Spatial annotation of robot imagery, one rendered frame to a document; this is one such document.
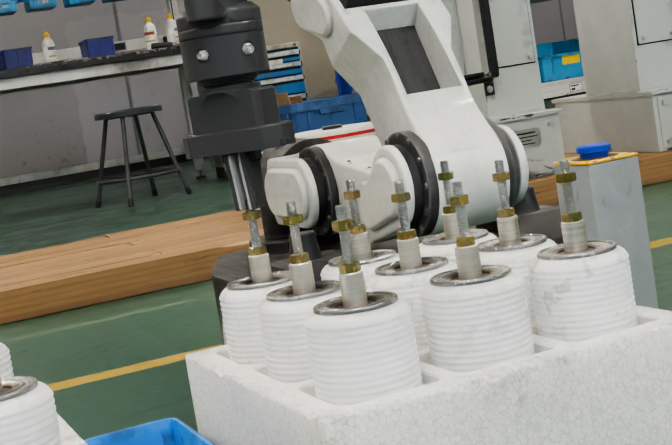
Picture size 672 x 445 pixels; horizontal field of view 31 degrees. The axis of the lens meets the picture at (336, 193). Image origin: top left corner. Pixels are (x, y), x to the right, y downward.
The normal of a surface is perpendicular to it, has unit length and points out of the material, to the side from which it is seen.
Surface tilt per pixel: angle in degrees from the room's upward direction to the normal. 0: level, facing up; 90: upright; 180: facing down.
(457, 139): 46
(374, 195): 90
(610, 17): 90
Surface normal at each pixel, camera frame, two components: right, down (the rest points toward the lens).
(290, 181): -0.92, 0.18
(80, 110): 0.37, 0.03
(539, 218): 0.15, -0.68
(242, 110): -0.42, 0.15
